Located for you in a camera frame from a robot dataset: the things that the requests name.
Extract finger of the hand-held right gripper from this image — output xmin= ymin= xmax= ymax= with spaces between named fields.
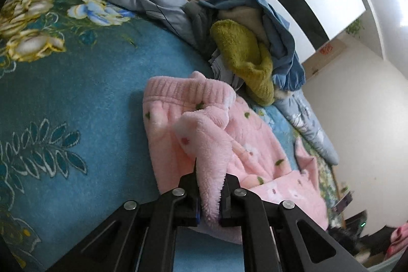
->
xmin=331 ymin=192 xmax=354 ymax=216

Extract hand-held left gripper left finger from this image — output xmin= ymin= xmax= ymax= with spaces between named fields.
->
xmin=47 ymin=157 xmax=202 ymax=272

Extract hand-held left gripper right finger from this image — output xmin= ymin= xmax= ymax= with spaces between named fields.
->
xmin=218 ymin=173 xmax=367 ymax=272

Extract pink fleece pajama pants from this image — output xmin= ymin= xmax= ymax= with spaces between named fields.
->
xmin=142 ymin=71 xmax=329 ymax=244

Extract pink red cloth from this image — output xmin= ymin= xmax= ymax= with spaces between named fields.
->
xmin=384 ymin=220 xmax=408 ymax=261

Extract light blue-grey garment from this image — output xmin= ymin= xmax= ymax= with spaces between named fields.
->
xmin=209 ymin=49 xmax=247 ymax=91

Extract light wooden door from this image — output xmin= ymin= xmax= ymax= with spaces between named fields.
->
xmin=301 ymin=37 xmax=347 ymax=69

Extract yellow-green knit sweater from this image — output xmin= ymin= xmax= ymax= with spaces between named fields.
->
xmin=210 ymin=20 xmax=275 ymax=106

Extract blue floral bed sheet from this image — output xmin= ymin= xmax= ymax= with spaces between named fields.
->
xmin=0 ymin=0 xmax=340 ymax=272

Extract blue denim garment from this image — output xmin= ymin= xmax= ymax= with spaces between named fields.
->
xmin=184 ymin=0 xmax=306 ymax=91

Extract green hanging plant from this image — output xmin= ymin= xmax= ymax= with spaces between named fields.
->
xmin=346 ymin=19 xmax=364 ymax=37

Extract dark grey garment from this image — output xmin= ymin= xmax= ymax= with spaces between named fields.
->
xmin=183 ymin=1 xmax=221 ymax=51

